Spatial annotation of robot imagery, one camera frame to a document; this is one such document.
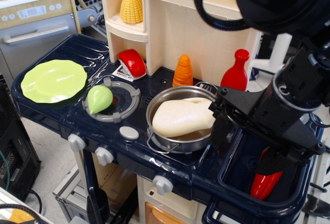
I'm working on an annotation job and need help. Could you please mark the green toy pear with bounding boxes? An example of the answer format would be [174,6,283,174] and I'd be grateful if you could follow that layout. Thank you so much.
[87,85,113,114]

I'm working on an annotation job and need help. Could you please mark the cream toy kitchen shelf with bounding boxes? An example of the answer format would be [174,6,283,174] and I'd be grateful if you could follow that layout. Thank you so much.
[102,0,261,85]

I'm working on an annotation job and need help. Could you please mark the grey toy dishwasher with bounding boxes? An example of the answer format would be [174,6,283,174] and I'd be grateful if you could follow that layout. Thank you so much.
[0,0,98,88]

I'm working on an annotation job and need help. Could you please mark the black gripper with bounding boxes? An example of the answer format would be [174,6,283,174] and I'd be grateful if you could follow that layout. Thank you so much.
[209,69,325,175]

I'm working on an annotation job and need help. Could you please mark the grey left knob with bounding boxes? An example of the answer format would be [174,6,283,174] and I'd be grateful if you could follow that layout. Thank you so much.
[68,134,86,152]

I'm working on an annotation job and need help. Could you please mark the grey right knob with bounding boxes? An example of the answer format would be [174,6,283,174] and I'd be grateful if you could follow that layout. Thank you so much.
[153,175,173,196]

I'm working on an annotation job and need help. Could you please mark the red white toy can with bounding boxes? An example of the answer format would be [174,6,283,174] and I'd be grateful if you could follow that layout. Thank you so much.
[118,49,146,80]

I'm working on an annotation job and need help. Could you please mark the grey toy burner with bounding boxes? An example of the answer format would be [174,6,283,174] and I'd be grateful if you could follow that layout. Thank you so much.
[82,77,141,123]

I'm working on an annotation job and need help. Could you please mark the grey middle knob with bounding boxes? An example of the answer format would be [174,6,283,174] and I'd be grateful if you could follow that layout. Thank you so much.
[95,147,114,166]

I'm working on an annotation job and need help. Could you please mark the grey knob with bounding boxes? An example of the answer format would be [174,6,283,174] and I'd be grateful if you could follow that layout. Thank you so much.
[153,175,173,196]
[95,147,114,166]
[68,134,86,152]

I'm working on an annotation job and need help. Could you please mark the yellow toy corn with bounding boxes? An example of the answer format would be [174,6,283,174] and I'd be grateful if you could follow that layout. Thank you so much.
[120,0,143,24]

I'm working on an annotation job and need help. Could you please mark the navy toy kitchen counter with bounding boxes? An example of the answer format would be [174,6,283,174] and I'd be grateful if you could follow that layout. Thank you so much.
[11,34,316,223]

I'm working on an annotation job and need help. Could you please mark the white stand frame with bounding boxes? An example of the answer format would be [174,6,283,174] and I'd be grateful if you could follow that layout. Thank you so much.
[253,34,292,74]

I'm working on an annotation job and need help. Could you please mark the black computer case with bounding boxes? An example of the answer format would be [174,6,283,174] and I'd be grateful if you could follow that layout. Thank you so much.
[1,83,41,201]

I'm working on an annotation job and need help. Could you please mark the cream toy bottle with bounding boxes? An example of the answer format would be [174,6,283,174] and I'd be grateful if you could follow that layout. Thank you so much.
[152,97,216,137]

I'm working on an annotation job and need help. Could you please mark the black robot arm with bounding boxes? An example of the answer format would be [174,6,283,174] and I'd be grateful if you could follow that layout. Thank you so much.
[194,0,329,175]

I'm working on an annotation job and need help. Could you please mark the red ketchup bottle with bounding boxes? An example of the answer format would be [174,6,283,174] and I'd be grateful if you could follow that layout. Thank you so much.
[220,49,250,91]

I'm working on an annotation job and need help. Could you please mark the red toy pepper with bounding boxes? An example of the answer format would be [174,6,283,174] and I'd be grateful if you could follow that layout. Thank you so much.
[250,148,284,201]

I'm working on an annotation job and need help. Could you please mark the steel pot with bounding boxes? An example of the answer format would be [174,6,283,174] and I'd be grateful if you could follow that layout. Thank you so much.
[146,86,216,154]

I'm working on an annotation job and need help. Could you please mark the light green plate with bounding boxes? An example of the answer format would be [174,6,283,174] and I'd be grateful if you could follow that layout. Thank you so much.
[21,59,87,104]

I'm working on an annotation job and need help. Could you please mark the grey oval button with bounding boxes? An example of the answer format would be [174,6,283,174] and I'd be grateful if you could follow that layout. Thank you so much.
[119,126,139,140]

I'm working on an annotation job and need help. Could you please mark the orange toy carrot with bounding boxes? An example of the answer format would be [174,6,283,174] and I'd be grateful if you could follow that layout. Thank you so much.
[172,54,193,87]

